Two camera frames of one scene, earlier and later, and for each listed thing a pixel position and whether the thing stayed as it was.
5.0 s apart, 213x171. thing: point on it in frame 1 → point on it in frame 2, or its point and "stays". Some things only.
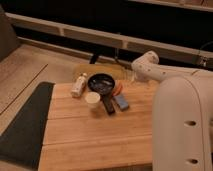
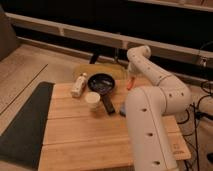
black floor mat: x=22 y=140 stays
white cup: x=92 y=99 stays
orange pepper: x=117 y=91 → x=130 y=82
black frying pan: x=103 y=84 stays
